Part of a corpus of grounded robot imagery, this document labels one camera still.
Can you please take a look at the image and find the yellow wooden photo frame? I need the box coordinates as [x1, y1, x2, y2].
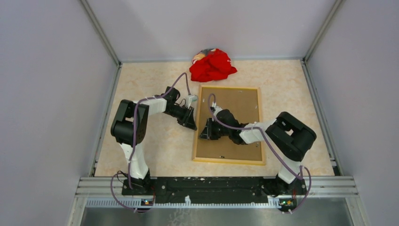
[192, 85, 266, 166]

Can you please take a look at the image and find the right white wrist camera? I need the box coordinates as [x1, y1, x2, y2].
[210, 105, 223, 118]

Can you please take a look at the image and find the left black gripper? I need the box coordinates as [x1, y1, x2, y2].
[165, 104, 197, 130]

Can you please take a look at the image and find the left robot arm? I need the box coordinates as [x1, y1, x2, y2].
[111, 87, 198, 195]

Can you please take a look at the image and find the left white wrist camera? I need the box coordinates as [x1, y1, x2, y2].
[185, 94, 198, 108]

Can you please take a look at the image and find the brown backing board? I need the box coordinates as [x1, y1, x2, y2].
[195, 87, 263, 162]

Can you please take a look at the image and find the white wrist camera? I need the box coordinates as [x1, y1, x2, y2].
[185, 94, 198, 108]
[210, 105, 223, 118]

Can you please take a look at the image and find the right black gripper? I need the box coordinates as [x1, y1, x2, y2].
[199, 118, 231, 140]

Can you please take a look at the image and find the red crumpled cloth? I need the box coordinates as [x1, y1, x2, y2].
[189, 48, 237, 82]

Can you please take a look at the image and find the aluminium front rail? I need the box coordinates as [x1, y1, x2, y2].
[68, 176, 369, 226]

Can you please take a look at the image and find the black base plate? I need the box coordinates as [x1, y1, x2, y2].
[121, 177, 307, 204]

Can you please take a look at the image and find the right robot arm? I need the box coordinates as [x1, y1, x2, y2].
[199, 107, 317, 194]

